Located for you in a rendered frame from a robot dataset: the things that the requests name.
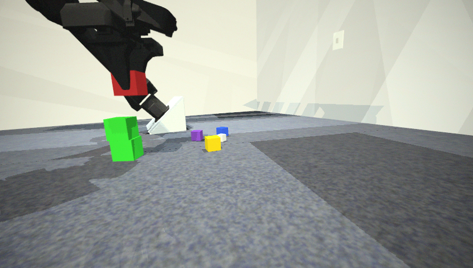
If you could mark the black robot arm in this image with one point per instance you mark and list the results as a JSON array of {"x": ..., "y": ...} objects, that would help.
[{"x": 151, "y": 16}]

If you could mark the green block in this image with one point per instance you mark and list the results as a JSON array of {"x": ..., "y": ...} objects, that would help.
[
  {"x": 121, "y": 128},
  {"x": 126, "y": 150}
]

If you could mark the blue block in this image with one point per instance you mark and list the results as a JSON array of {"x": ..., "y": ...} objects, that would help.
[{"x": 223, "y": 130}]

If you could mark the red block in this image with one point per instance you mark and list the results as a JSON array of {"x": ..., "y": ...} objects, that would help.
[{"x": 138, "y": 85}]

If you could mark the purple block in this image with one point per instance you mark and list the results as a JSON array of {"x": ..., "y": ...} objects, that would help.
[{"x": 196, "y": 135}]

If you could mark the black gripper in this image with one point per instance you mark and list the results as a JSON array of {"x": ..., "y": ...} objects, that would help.
[{"x": 118, "y": 43}]

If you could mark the yellow cube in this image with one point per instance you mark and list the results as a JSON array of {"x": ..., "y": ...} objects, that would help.
[{"x": 212, "y": 143}]

